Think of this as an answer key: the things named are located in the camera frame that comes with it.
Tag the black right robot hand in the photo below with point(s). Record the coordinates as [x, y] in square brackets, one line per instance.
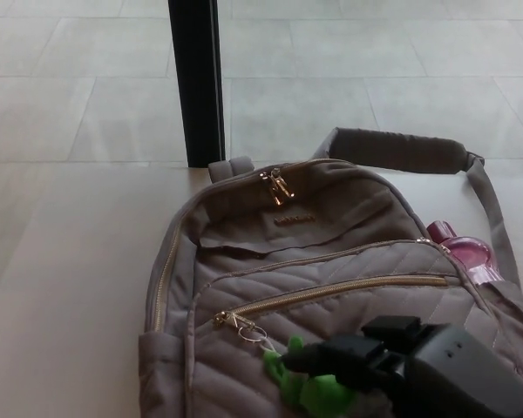
[453, 374]

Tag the taupe quilted backpack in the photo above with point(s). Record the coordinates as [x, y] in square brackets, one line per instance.
[314, 261]

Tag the black vertical window post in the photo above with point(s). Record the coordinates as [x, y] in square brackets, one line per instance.
[198, 82]

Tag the pink transparent water bottle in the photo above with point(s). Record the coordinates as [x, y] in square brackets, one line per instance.
[468, 254]

